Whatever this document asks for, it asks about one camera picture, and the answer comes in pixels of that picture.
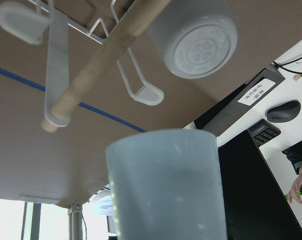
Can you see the person's hand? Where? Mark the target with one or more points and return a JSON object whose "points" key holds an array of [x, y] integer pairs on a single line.
{"points": [[295, 188]]}

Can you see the light blue plastic cup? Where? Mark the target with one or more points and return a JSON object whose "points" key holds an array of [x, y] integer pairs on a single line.
{"points": [[166, 184]]}

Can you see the grey plastic cup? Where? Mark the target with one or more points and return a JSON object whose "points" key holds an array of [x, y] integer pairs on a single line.
{"points": [[194, 38]]}

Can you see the seated person in black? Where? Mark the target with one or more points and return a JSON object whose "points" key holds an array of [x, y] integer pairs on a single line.
{"points": [[294, 155]]}

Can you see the black computer monitor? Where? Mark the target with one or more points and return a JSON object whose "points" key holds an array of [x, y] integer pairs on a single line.
{"points": [[255, 206]]}

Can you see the black keyboard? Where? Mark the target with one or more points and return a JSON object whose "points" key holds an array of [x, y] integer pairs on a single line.
{"points": [[263, 131]]}

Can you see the black computer mouse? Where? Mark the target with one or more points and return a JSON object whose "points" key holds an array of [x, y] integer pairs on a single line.
{"points": [[284, 112]]}

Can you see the black box with label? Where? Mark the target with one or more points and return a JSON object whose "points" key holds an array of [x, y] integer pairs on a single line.
{"points": [[230, 109]]}

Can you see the aluminium frame post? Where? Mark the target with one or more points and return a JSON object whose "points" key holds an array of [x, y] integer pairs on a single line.
{"points": [[75, 222]]}

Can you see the white wire cup rack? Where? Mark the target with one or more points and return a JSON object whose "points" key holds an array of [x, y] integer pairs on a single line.
{"points": [[22, 104]]}

